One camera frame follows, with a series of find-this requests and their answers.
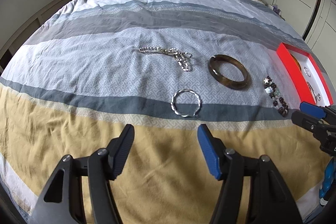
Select silver charm ring cluster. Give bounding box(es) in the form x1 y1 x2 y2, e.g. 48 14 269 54
306 81 322 105

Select amber orange bangle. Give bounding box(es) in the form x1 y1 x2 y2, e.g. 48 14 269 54
291 54 302 71

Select dark beaded bracelet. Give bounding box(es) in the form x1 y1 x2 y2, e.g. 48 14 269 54
263 76 289 117

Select silver cuff bracelet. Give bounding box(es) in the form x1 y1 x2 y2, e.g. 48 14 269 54
170 88 202 118

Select red white jewelry box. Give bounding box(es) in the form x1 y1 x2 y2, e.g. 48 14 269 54
276 43 334 106

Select dark brown bangle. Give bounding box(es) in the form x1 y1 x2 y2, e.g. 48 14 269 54
208 55 249 90

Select items on nightstand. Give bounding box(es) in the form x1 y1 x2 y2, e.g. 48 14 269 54
268 5 282 16

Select white wardrobe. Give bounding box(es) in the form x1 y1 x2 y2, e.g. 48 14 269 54
274 0 335 74

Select striped bed duvet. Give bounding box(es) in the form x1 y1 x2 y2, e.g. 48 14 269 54
1 0 329 223

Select silver chain necklace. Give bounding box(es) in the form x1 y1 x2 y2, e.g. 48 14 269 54
138 46 193 73

